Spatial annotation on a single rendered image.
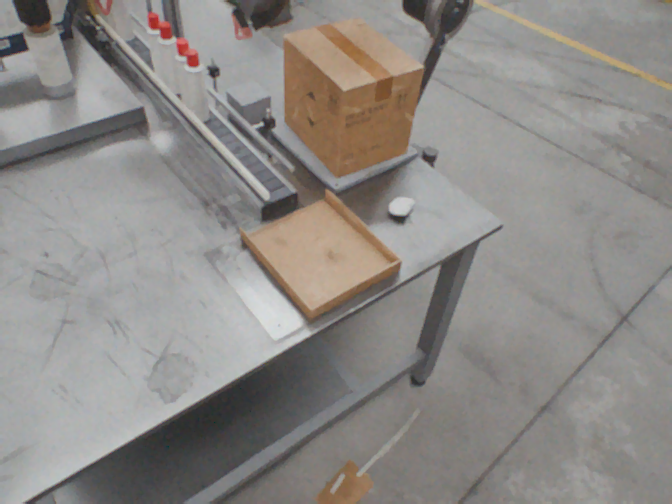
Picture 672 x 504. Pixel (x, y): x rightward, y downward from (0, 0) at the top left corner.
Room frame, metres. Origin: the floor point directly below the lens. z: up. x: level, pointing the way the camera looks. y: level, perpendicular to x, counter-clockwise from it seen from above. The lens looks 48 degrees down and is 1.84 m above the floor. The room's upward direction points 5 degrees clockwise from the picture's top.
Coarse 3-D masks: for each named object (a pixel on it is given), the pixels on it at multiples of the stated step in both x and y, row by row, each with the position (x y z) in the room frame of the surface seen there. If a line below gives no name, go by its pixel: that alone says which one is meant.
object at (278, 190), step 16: (144, 48) 1.71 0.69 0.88; (208, 128) 1.30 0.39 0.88; (224, 128) 1.31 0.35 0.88; (208, 144) 1.24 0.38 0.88; (224, 144) 1.24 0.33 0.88; (240, 144) 1.25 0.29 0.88; (224, 160) 1.17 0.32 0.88; (240, 160) 1.18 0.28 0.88; (256, 160) 1.18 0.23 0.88; (240, 176) 1.11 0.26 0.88; (256, 176) 1.12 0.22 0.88; (272, 176) 1.12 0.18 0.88; (256, 192) 1.06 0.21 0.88; (272, 192) 1.06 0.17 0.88; (288, 192) 1.07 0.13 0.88
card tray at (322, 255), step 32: (288, 224) 1.00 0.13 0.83; (320, 224) 1.01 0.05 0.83; (352, 224) 1.02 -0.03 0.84; (256, 256) 0.88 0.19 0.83; (288, 256) 0.89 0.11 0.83; (320, 256) 0.90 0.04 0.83; (352, 256) 0.91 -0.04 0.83; (384, 256) 0.92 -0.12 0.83; (288, 288) 0.78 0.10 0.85; (320, 288) 0.80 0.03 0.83; (352, 288) 0.78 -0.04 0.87
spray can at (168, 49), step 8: (160, 24) 1.47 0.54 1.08; (168, 24) 1.48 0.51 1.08; (160, 32) 1.46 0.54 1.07; (168, 32) 1.46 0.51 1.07; (160, 40) 1.46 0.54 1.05; (168, 40) 1.46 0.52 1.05; (160, 48) 1.46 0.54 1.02; (168, 48) 1.45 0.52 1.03; (176, 48) 1.47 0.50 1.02; (168, 56) 1.45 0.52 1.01; (168, 64) 1.45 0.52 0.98; (168, 72) 1.45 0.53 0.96; (176, 72) 1.46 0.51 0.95; (168, 80) 1.45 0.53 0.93; (176, 80) 1.45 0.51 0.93; (176, 88) 1.45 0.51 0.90
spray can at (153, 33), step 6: (150, 12) 1.54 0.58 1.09; (150, 18) 1.51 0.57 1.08; (156, 18) 1.51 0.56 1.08; (150, 24) 1.51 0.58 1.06; (156, 24) 1.51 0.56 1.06; (150, 30) 1.51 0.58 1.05; (156, 30) 1.51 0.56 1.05; (150, 36) 1.50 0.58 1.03; (156, 36) 1.50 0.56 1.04; (150, 42) 1.50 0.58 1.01; (156, 42) 1.50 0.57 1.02; (150, 48) 1.51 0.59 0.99; (156, 48) 1.50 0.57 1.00; (156, 54) 1.50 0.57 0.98; (156, 60) 1.50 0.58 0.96; (156, 66) 1.50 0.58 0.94; (156, 72) 1.50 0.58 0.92; (162, 72) 1.50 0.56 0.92; (162, 78) 1.50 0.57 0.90
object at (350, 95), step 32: (320, 32) 1.44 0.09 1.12; (352, 32) 1.46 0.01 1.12; (288, 64) 1.39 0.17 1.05; (320, 64) 1.28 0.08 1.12; (352, 64) 1.29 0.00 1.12; (384, 64) 1.31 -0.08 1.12; (416, 64) 1.32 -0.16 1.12; (288, 96) 1.39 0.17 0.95; (320, 96) 1.25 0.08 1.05; (352, 96) 1.19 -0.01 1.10; (384, 96) 1.24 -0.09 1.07; (416, 96) 1.31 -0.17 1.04; (320, 128) 1.25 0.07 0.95; (352, 128) 1.19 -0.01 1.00; (384, 128) 1.25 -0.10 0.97; (352, 160) 1.20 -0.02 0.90; (384, 160) 1.26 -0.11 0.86
